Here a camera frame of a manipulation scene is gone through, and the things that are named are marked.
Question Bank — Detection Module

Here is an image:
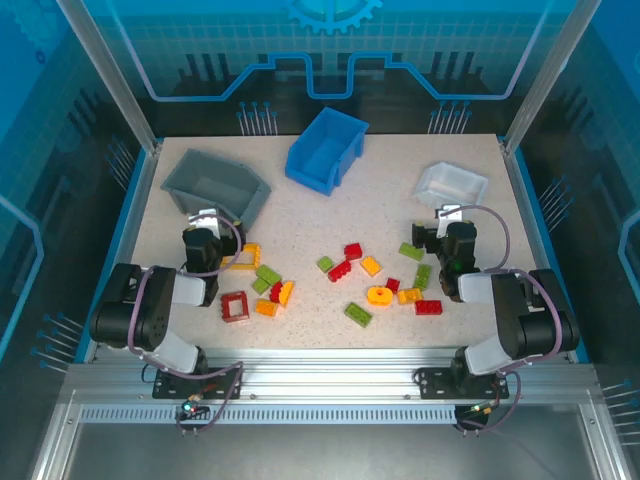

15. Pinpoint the yellow lego window frame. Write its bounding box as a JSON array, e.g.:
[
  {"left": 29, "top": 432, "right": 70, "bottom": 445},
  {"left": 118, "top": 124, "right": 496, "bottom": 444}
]
[{"left": 219, "top": 242, "right": 263, "bottom": 272}]

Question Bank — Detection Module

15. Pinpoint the white plastic bin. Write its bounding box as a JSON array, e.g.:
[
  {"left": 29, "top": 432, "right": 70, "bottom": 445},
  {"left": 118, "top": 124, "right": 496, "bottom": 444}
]
[{"left": 411, "top": 160, "right": 490, "bottom": 209}]

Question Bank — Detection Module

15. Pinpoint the red lego window frame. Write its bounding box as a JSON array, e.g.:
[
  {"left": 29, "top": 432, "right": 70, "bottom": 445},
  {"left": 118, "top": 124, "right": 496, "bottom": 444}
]
[{"left": 220, "top": 290, "right": 251, "bottom": 324}]

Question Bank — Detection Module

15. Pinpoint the grey plastic bin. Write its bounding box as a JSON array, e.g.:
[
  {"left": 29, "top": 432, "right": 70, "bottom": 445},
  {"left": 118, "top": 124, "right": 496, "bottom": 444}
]
[{"left": 159, "top": 148, "right": 273, "bottom": 232}]

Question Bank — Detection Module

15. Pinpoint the orange round lego piece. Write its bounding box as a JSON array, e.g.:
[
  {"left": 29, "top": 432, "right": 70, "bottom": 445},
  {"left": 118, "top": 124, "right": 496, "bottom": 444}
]
[{"left": 366, "top": 285, "right": 396, "bottom": 307}]

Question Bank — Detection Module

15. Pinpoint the blue plastic bin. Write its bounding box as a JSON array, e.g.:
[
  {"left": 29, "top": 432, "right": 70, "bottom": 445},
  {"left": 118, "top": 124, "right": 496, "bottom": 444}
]
[{"left": 284, "top": 106, "right": 370, "bottom": 197}]

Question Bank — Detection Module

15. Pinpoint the small connector with LED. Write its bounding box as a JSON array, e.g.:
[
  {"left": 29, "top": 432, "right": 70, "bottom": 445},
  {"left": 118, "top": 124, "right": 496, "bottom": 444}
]
[
  {"left": 177, "top": 394, "right": 211, "bottom": 422},
  {"left": 457, "top": 399, "right": 501, "bottom": 422}
]

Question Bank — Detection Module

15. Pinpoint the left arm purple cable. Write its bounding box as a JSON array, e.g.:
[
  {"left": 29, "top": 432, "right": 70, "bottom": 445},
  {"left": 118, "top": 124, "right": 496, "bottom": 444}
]
[{"left": 127, "top": 214, "right": 246, "bottom": 436}]

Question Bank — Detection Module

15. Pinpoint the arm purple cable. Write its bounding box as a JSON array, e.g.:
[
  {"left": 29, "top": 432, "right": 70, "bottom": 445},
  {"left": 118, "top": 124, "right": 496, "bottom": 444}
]
[
  {"left": 127, "top": 214, "right": 246, "bottom": 436},
  {"left": 439, "top": 204, "right": 562, "bottom": 436}
]

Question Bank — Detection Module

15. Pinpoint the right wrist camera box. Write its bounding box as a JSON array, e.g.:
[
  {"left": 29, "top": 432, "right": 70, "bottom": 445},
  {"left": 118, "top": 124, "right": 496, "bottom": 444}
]
[{"left": 434, "top": 203, "right": 464, "bottom": 224}]

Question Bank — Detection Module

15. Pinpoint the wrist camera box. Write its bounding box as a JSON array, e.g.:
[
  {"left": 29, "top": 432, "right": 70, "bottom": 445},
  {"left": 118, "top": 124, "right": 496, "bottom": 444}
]
[
  {"left": 434, "top": 203, "right": 464, "bottom": 224},
  {"left": 188, "top": 208, "right": 221, "bottom": 231}
]

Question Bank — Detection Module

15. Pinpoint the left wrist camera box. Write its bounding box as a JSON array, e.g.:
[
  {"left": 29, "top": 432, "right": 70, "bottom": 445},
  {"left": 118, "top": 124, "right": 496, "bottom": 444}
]
[{"left": 188, "top": 208, "right": 221, "bottom": 231}]

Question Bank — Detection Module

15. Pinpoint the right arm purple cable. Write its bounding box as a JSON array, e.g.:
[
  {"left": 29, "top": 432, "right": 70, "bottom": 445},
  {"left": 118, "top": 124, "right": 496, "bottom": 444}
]
[{"left": 439, "top": 204, "right": 562, "bottom": 436}]

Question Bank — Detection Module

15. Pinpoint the aluminium side rail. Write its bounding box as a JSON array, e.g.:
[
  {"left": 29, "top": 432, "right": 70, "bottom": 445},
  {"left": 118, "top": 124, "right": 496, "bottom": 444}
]
[
  {"left": 499, "top": 139, "right": 589, "bottom": 364},
  {"left": 82, "top": 142, "right": 164, "bottom": 364}
]

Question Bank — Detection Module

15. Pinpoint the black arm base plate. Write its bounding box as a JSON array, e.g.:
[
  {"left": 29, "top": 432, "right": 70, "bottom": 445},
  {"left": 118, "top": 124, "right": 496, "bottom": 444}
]
[
  {"left": 417, "top": 367, "right": 511, "bottom": 401},
  {"left": 152, "top": 367, "right": 244, "bottom": 401}
]

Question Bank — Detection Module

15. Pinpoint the aluminium wide mounting rail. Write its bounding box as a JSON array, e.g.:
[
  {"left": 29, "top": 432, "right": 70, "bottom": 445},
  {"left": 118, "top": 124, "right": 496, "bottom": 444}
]
[{"left": 64, "top": 347, "right": 596, "bottom": 401}]

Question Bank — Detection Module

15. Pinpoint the aluminium frame post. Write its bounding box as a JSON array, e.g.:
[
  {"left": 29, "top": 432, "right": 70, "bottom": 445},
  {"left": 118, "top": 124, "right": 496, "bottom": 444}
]
[
  {"left": 502, "top": 0, "right": 604, "bottom": 156},
  {"left": 55, "top": 0, "right": 164, "bottom": 156}
]

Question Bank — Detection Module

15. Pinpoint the grey slotted cable duct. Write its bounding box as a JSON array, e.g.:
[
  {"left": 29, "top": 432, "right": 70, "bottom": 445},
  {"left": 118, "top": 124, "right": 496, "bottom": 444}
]
[{"left": 79, "top": 405, "right": 459, "bottom": 426}]

